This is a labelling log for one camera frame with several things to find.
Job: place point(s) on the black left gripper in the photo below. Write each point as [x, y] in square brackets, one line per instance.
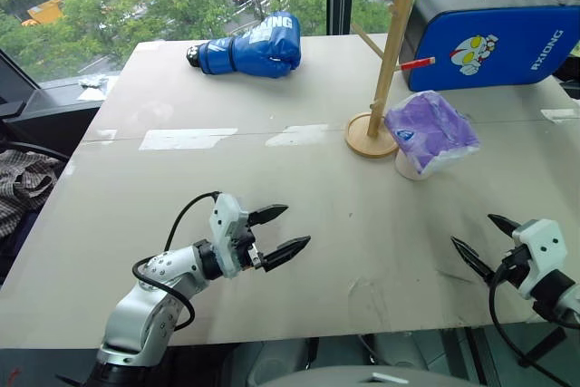
[248, 256]

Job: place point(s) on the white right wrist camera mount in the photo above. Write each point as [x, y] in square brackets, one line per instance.
[541, 242]

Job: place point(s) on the purple tissue pack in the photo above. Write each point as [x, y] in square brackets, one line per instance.
[430, 133]

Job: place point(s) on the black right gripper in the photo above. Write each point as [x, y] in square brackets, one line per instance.
[514, 267]

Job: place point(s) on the crumpled clear plastic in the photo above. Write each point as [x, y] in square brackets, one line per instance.
[93, 82]

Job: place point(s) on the white tape patch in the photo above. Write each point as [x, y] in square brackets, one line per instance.
[299, 135]
[558, 115]

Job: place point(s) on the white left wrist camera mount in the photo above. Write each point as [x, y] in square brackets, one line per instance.
[223, 228]

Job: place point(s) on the plaid cloth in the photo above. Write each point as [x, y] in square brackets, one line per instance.
[22, 183]

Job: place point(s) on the wooden peg stand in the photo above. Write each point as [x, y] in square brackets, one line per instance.
[386, 69]

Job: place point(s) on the black sill furniture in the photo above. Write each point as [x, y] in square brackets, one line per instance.
[41, 108]

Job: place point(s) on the blue punching pad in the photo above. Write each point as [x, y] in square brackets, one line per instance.
[498, 33]

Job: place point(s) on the blue boxing glove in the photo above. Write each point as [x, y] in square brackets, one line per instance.
[258, 49]

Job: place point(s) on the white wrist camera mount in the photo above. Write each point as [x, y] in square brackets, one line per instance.
[541, 242]
[223, 228]

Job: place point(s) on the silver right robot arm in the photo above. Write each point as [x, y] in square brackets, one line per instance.
[555, 296]

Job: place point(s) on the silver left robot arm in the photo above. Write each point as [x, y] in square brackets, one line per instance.
[136, 310]

